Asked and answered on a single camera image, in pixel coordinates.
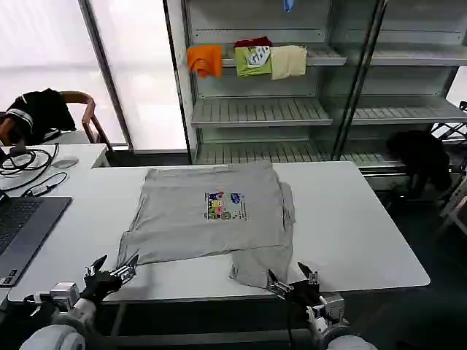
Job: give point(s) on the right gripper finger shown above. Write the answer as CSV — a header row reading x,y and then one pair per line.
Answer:
x,y
312,277
279,287

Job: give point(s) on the grey round puck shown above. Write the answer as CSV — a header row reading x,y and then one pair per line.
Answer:
x,y
65,162

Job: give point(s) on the white desk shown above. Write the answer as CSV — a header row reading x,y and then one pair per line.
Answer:
x,y
84,155

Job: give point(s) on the black garment with white stripes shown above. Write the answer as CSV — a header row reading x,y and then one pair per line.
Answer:
x,y
40,113

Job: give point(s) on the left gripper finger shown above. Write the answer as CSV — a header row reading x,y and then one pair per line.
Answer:
x,y
95,265
126,271

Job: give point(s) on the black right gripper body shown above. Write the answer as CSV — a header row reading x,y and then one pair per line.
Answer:
x,y
303,291

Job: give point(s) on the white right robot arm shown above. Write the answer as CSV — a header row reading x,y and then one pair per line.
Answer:
x,y
333,304

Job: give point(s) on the black folding rack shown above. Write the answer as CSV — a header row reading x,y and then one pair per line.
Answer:
x,y
450,131

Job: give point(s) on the white work table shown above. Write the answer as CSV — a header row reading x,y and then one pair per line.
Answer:
x,y
357,240

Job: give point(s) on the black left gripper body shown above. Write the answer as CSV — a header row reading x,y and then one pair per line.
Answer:
x,y
98,286

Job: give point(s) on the empty metal shelf rack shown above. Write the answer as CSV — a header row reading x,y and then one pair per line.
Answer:
x,y
405,109

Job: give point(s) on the brown wooden chair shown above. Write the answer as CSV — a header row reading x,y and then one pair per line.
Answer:
x,y
87,109

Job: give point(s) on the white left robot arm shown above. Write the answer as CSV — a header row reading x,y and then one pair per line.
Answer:
x,y
62,337

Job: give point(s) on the grey printed t-shirt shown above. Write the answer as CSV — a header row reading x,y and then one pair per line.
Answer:
x,y
204,233

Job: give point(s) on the white metal frame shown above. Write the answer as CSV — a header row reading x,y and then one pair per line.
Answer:
x,y
454,211

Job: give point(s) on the dark grey laptop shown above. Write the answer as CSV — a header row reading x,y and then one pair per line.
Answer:
x,y
25,226

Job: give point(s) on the metal shelf rack with clothes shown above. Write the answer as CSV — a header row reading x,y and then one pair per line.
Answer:
x,y
255,113

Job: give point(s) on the grey window frame post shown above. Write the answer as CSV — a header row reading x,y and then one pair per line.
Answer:
x,y
106,73

